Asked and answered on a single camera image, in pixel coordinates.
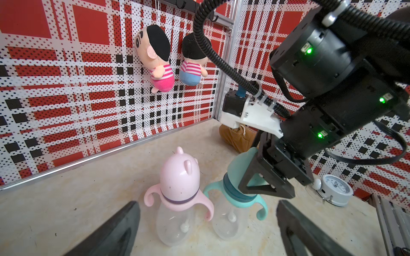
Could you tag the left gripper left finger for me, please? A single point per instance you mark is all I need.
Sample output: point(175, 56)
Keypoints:
point(115, 237)

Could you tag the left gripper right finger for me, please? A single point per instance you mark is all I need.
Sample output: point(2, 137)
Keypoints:
point(301, 236)

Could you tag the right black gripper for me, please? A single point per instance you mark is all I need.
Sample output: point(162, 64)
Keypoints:
point(269, 168)

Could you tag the mint green bottle cap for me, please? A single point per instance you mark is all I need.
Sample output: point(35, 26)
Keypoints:
point(238, 167)

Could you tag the clear baby bottle top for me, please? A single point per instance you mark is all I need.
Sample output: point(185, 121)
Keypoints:
point(174, 227)

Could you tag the clear baby bottle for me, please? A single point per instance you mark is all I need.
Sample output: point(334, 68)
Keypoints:
point(229, 222)
point(174, 227)

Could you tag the clear baby bottle bottom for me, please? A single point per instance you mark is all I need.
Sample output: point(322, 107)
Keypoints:
point(229, 222)

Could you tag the pink pig cap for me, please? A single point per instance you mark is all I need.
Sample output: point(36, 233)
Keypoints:
point(180, 177)

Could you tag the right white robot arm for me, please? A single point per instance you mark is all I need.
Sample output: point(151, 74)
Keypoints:
point(347, 64)

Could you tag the small white alarm clock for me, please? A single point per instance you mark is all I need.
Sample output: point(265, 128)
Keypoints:
point(333, 190)

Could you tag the brown teddy bear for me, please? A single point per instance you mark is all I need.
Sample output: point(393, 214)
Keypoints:
point(241, 138)

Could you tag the doll with blue pants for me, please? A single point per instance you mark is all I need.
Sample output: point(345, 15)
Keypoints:
point(192, 68)

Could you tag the doll with pink pants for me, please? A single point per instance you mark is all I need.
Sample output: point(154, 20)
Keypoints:
point(153, 49)

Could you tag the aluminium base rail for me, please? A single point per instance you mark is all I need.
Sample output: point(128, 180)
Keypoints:
point(395, 226)

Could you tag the black hook rail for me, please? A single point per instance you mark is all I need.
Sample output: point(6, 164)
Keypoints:
point(191, 7)

